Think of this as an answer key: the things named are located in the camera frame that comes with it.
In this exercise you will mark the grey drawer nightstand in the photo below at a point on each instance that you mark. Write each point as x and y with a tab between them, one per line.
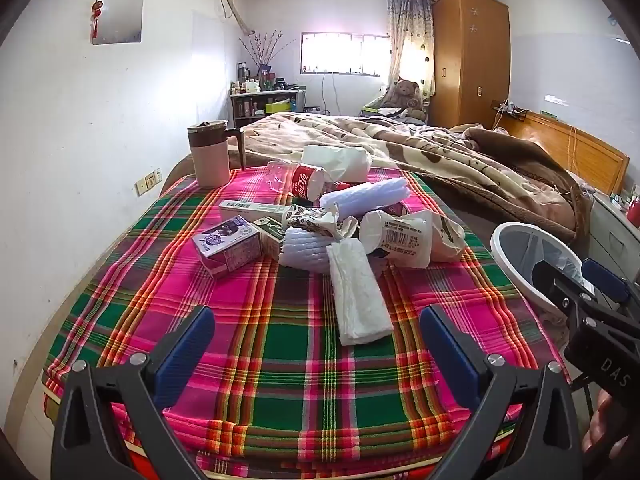
612	230

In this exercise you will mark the white tissue pack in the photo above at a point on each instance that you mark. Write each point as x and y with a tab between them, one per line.
345	162

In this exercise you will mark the long white green toothpaste box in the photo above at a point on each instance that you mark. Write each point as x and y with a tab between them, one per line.
250	208

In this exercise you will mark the barred window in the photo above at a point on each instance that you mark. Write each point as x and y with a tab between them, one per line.
345	55

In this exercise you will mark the brown teddy bear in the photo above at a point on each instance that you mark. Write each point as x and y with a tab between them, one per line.
405	92

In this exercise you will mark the red jar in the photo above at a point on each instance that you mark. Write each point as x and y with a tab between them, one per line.
635	210

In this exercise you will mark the wooden wardrobe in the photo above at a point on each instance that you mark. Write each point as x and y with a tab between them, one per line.
470	60

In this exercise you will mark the white labelled plastic cup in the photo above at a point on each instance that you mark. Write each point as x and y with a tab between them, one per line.
395	235

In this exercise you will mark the wall power outlet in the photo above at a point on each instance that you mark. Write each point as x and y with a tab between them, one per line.
148	181

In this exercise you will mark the brown patterned fleece blanket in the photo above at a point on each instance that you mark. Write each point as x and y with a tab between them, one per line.
450	160

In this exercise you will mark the wrapped air conditioner pipe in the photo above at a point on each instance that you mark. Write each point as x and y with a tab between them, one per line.
235	5

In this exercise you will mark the plaid pink green blanket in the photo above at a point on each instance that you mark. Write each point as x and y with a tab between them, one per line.
280	360

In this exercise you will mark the person's right hand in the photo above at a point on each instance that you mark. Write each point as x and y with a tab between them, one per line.
602	425

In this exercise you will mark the bed with brown sheet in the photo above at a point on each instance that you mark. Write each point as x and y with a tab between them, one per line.
480	215

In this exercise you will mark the white plastic waste bin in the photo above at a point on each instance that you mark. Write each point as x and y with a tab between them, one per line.
500	255

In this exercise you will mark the pink mug with brown lid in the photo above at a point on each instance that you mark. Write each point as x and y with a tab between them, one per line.
210	160

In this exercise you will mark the purple milk carton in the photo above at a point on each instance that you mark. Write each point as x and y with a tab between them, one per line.
230	250

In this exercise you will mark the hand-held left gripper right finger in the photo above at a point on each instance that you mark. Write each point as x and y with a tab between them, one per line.
450	355

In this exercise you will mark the grey wall panel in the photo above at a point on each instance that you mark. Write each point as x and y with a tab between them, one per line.
122	15

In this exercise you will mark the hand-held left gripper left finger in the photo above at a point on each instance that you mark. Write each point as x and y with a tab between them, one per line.
185	355

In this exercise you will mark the clear bottle with red label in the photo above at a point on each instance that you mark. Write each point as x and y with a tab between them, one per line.
305	180

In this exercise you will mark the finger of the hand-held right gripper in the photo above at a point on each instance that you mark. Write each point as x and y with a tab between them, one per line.
562	287
605	277

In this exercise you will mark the cluttered wooden shelf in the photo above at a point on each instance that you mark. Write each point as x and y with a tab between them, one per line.
265	105

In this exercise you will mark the white paper tissue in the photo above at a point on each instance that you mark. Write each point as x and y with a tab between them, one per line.
357	300

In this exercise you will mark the patterned window curtain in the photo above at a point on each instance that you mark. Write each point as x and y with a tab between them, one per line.
407	40

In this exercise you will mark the brown patterned wrapper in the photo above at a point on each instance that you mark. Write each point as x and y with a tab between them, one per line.
315	220

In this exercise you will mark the small green white box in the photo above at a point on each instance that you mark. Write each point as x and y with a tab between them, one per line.
270	235

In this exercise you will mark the red knot ornament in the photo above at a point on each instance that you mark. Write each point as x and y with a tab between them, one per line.
97	10

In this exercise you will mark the wooden bed headboard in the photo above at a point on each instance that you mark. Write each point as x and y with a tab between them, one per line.
575	150

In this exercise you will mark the small cot with bedding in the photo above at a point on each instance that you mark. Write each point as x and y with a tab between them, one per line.
395	112

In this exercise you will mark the dried branches in vase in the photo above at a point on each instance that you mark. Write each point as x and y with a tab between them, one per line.
265	50

